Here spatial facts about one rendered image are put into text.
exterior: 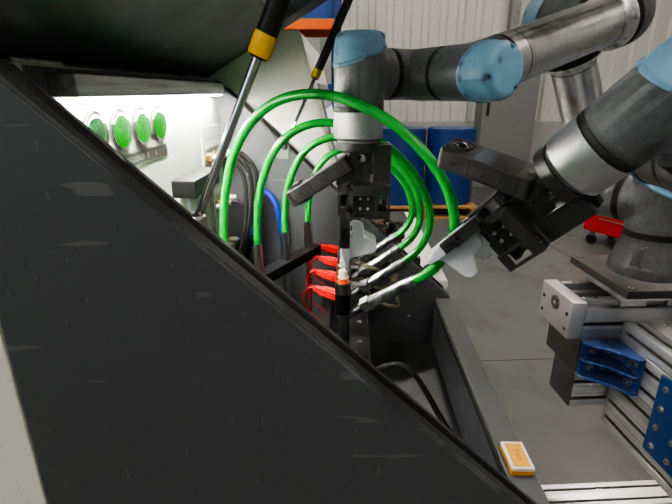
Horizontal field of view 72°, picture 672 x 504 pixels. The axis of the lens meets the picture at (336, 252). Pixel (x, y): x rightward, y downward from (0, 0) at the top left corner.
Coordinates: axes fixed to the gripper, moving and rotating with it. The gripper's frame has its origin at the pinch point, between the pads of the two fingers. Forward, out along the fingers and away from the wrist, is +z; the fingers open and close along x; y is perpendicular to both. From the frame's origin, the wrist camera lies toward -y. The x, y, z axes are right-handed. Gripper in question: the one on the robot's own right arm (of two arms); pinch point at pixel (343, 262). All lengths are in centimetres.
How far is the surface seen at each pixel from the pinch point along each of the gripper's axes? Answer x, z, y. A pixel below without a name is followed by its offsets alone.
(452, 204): -14.8, -13.6, 14.0
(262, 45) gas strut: -32.9, -30.6, -6.2
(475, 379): -3.0, 20.4, 23.3
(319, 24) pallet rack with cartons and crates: 508, -101, -36
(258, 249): 7.1, 0.2, -15.7
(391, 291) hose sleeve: -12.1, -0.2, 7.1
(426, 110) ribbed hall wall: 655, -2, 114
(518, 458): -22.7, 19.2, 23.9
